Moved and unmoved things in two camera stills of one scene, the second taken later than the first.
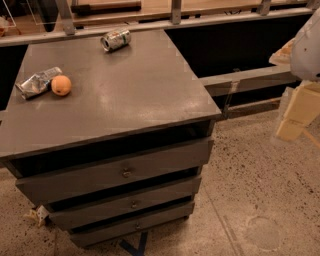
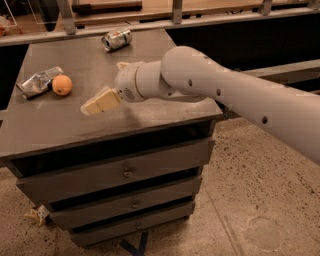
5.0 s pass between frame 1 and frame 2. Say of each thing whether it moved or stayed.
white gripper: moved
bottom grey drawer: stayed
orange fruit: stayed
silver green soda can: stayed
